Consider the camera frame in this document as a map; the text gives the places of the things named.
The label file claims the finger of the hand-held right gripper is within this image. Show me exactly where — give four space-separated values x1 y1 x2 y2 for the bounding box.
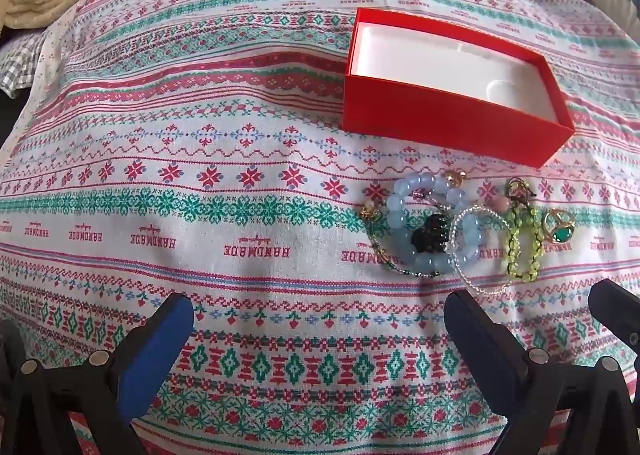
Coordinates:
587 279 640 341

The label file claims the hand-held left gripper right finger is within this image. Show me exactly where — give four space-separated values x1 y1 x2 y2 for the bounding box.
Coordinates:
444 290 640 455

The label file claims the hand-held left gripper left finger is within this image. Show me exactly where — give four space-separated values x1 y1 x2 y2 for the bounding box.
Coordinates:
0 292 196 455

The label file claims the gold ring green stone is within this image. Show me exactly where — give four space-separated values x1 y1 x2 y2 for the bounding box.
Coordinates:
541 209 576 242

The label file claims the clear bead bracelet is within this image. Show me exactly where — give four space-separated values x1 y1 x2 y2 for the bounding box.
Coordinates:
447 205 512 297

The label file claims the green bead bracelet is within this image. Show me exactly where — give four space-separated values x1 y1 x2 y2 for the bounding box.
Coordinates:
502 177 545 283

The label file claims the black hair claw clip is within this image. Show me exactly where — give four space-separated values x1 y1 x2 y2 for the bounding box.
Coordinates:
411 215 450 252

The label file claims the thin multicolour bead bracelet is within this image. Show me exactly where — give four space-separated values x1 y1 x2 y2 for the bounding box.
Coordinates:
367 215 443 278

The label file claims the blue bead bracelet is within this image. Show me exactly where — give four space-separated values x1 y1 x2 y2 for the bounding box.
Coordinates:
382 172 483 278

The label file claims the red cardboard box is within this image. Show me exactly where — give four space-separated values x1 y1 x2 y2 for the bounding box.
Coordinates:
341 7 577 170

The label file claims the patterned woven cloth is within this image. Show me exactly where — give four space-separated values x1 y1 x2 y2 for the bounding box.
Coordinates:
0 0 640 455

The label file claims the grey checked cloth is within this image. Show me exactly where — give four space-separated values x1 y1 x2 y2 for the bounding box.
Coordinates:
0 32 51 90

